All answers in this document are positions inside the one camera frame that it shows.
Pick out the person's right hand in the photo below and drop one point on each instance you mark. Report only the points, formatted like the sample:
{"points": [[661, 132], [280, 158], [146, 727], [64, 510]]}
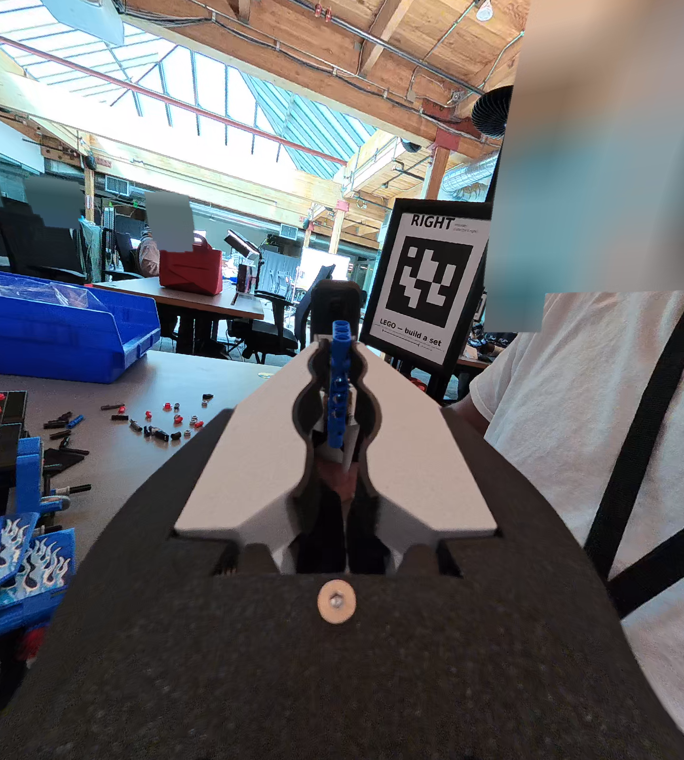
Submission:
{"points": [[336, 484]]}

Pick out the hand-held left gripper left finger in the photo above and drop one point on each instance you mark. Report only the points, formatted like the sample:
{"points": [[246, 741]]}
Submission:
{"points": [[241, 469]]}

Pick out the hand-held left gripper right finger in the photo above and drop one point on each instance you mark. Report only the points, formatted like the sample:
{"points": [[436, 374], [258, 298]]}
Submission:
{"points": [[425, 463]]}

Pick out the black high-back office chair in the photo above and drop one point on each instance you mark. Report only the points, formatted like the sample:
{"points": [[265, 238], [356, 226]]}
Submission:
{"points": [[39, 249]]}

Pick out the red tote bag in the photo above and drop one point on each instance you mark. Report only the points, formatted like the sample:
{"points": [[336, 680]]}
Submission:
{"points": [[190, 273]]}

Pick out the clear plastic bag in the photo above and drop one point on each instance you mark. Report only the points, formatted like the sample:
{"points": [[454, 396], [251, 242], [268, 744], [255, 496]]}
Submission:
{"points": [[33, 294]]}

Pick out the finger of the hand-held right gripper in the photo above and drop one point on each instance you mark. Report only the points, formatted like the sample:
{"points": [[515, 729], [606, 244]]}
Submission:
{"points": [[322, 436], [349, 454]]}

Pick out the blue flame lego vehicle model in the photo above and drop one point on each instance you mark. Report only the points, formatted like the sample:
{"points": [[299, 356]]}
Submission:
{"points": [[15, 546]]}

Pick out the person in white shirt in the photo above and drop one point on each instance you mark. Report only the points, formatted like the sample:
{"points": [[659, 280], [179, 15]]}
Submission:
{"points": [[556, 386]]}

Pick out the scattered small lego pieces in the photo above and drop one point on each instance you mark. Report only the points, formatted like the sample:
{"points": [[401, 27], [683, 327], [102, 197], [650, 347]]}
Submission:
{"points": [[167, 407]]}

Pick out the person's right forearm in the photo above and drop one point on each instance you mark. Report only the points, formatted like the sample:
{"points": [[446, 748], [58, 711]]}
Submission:
{"points": [[466, 415]]}

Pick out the wooden office desk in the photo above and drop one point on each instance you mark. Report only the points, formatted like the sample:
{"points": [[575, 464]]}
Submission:
{"points": [[199, 303]]}

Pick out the dome security camera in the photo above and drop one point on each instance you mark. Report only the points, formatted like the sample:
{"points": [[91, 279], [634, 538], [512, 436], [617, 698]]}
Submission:
{"points": [[411, 145]]}

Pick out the blue lego beam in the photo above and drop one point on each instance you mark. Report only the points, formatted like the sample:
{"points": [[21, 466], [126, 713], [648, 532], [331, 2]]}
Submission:
{"points": [[339, 386]]}

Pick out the white board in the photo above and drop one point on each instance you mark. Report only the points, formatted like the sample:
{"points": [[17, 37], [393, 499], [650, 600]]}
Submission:
{"points": [[318, 264]]}

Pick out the red ceiling pipe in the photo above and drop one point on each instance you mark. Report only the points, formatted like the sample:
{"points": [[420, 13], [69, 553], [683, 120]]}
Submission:
{"points": [[158, 98]]}

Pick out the black round disc on pole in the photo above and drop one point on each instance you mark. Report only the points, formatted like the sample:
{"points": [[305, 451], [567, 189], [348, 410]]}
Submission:
{"points": [[487, 113]]}

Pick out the white ceiling lamp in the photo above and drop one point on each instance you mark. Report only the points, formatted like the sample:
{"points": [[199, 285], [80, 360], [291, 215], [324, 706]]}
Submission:
{"points": [[484, 10]]}

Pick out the blue plastic bin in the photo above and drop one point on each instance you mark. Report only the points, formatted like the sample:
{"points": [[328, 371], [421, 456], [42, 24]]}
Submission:
{"points": [[51, 344]]}

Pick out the grey air duct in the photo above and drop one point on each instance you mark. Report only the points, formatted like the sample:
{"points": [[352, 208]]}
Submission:
{"points": [[466, 175]]}

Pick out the white hanging light panel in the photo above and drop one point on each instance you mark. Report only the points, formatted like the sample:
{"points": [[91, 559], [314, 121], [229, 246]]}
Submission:
{"points": [[86, 18]]}

